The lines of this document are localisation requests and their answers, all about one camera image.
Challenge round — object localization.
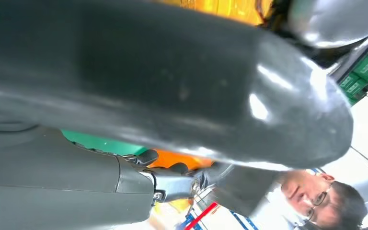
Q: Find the blue red storage rack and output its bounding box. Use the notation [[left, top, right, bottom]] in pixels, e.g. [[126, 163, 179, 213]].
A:
[[176, 201, 259, 230]]

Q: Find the person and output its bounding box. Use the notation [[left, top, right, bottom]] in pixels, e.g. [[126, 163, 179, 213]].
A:
[[266, 170, 368, 230]]

